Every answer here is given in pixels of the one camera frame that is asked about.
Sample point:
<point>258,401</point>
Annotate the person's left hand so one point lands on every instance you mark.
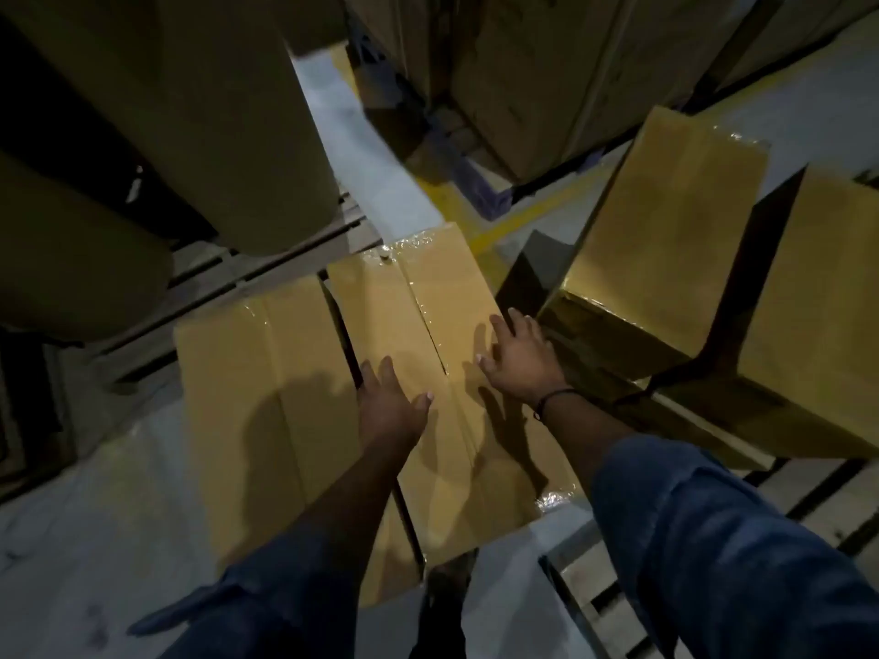
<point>386,411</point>

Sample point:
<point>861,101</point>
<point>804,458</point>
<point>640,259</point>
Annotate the person's right hand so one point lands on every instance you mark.
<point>525,367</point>

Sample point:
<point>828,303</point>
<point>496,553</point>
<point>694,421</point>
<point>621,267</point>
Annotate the person's left middle finger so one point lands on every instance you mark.
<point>369,377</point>

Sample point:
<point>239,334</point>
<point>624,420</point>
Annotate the person's left thumb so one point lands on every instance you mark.
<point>420,404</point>

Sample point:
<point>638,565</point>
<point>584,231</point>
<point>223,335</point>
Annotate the person's right little finger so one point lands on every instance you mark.
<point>549,344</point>

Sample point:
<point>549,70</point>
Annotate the person's right middle finger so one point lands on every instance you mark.
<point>517,323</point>

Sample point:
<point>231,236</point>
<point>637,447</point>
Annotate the person's right thumb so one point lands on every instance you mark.
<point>486,365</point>

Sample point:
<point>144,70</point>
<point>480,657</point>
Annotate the person's left forearm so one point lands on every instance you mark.
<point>323,542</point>

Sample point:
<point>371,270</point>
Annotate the person's right forearm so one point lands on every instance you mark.
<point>687,535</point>

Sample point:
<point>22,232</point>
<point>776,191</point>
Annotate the black wristband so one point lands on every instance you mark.
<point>549,398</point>

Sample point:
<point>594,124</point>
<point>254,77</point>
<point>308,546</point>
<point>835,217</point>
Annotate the tall taped cardboard box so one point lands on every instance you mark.
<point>817,322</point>
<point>659,240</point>

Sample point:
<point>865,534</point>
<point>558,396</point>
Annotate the blue plastic pallet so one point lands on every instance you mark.
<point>474,178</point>

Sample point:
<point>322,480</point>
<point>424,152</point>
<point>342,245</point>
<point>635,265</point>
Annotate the wooden pallet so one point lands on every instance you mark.
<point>817,500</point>
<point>226,274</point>

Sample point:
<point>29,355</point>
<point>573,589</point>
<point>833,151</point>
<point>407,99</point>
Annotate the person's leg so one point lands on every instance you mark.
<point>445,610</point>

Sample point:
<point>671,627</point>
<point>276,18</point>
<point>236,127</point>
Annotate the large brown carton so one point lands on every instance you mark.
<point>398,34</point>
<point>563,75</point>

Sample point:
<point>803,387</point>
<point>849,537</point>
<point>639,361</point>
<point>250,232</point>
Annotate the large brown paper roll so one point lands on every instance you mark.
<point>206,109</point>
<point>68,260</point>

